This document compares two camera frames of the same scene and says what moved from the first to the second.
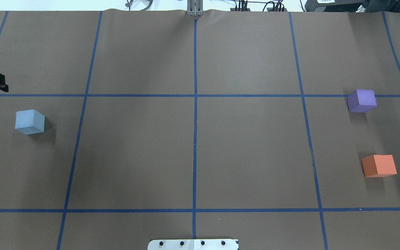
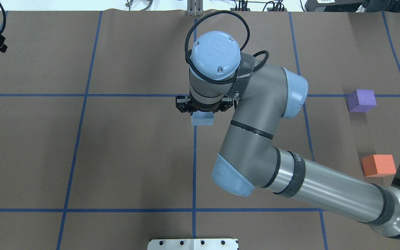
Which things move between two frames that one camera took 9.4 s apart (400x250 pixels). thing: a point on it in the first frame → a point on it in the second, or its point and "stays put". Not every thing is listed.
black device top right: (332, 5) stays put
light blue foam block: (30, 122) → (199, 118)
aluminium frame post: (195, 8) stays put
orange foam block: (377, 166) stays put
